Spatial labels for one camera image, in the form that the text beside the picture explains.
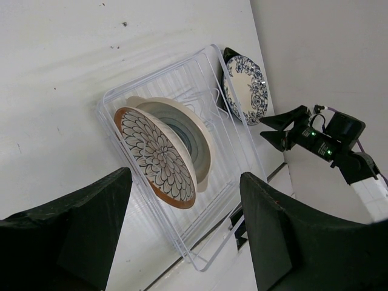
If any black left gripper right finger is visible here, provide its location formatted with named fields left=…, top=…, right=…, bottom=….
left=239, top=172, right=387, bottom=290

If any white wire dish rack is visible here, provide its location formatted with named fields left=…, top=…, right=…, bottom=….
left=97, top=44, right=263, bottom=272

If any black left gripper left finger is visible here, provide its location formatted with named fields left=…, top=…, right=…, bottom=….
left=1, top=167, right=133, bottom=290

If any orange rimmed petal pattern plate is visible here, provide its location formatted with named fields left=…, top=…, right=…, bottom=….
left=114, top=107, right=198, bottom=209

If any blue and white patterned plate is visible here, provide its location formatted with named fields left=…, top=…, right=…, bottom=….
left=222, top=55, right=269, bottom=125

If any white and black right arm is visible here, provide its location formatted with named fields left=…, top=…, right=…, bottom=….
left=260, top=105, right=387, bottom=222

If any cream plate with blue centre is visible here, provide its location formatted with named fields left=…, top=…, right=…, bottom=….
left=126, top=96, right=215, bottom=193

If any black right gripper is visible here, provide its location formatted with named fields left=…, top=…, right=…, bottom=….
left=260, top=105, right=335, bottom=161

